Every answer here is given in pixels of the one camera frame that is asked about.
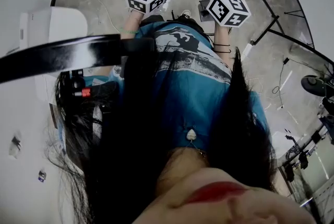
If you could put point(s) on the black wrist band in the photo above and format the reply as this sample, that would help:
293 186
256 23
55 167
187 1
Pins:
222 51
221 45

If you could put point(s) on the white cabinet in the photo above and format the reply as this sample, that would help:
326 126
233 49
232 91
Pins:
281 144

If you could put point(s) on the small blue wall fitting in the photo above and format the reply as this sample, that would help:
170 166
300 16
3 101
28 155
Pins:
42 176

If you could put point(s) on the black chair base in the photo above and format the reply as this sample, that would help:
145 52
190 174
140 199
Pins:
313 84

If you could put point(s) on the person's right forearm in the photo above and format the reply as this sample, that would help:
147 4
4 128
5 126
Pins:
221 35

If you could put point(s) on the black equipment stands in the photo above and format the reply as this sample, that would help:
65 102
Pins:
302 160

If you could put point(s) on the white stone pendant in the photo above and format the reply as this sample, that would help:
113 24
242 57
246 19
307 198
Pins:
191 134

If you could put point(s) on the person's left forearm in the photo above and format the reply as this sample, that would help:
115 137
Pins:
133 22

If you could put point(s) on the blue printed shirt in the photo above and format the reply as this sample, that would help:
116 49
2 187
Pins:
198 92

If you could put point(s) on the person's face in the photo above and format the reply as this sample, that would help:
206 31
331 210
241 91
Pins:
235 207

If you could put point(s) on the white toilet with side buttons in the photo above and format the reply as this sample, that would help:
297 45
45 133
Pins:
60 22

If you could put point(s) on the person's right shoe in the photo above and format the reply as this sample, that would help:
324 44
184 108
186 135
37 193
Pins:
185 13

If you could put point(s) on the black trousers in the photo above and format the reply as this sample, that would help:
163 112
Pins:
156 18

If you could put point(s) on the black harness with red clip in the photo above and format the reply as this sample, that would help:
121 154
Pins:
83 92

